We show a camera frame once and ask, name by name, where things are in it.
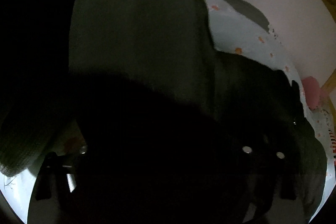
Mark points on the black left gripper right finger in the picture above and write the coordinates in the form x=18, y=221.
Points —
x=270, y=186

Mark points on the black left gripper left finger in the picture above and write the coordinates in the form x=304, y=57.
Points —
x=53, y=199

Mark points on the dark green large garment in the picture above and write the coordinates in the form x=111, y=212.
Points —
x=159, y=109

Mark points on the pink plush pillow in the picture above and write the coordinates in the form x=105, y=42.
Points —
x=314, y=94

